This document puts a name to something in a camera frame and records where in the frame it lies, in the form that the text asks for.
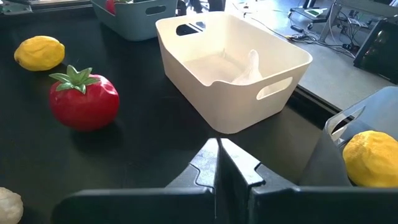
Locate white plastic basket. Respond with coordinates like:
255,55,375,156
155,11,313,135

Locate red tomato with green calyx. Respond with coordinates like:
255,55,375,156
48,64,121,133

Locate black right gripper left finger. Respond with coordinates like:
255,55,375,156
51,138,221,224

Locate black floor cable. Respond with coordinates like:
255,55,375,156
245,15,356,60

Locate yellow lemon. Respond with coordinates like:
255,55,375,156
13,35,66,72
342,130,398,189

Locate grey metal desk leg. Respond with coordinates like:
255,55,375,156
318,0,343,43

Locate black computer case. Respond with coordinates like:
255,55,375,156
353,15,398,85

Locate grey-blue plastic basket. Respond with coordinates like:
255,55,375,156
91,0,178,42

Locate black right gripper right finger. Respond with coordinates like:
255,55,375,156
216,138,398,224

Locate black chair base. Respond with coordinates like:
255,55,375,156
177,0,226,16

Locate clear plastic basket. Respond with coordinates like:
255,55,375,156
298,86,398,188

